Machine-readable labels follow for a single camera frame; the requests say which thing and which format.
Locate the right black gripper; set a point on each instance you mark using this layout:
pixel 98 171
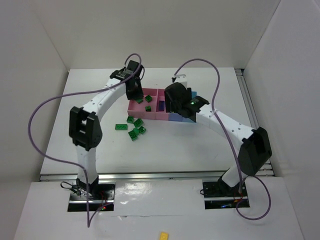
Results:
pixel 171 101

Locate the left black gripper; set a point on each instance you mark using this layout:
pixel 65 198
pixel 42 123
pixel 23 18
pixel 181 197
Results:
pixel 135 92

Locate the purple lego brick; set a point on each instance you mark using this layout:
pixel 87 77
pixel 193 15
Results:
pixel 161 106

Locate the green L-shaped lego brick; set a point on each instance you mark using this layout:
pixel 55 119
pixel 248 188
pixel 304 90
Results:
pixel 139 101

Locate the green lego brick bottom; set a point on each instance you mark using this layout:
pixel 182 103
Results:
pixel 148 98

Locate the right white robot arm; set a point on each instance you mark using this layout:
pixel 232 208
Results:
pixel 251 146

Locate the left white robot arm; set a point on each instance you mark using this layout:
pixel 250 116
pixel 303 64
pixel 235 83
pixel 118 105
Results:
pixel 84 122

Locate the purple blue container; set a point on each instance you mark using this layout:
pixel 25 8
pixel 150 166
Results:
pixel 175 117

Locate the small pink container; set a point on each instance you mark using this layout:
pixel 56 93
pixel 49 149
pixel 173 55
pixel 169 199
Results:
pixel 160 115

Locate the large pink container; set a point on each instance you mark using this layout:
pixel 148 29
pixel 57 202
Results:
pixel 138 110

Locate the small green lego brick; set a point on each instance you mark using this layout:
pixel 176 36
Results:
pixel 136 130

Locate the yellow lego brick foreground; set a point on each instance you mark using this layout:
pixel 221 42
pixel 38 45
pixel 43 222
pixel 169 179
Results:
pixel 164 236

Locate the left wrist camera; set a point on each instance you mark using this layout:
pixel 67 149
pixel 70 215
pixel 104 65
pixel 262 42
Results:
pixel 121 74

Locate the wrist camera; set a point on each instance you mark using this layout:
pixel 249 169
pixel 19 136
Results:
pixel 180 78
pixel 121 74

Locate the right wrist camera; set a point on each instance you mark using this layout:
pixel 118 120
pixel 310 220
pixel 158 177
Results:
pixel 180 78

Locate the aluminium rail front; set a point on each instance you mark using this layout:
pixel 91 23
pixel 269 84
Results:
pixel 137 176

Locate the aluminium rail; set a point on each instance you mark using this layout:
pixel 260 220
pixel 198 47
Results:
pixel 267 169
pixel 137 176

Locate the aluminium rail right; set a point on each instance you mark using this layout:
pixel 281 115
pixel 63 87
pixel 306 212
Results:
pixel 267 169

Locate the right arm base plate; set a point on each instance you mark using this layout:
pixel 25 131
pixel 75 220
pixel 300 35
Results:
pixel 215 199

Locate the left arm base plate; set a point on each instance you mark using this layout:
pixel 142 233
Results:
pixel 102 198

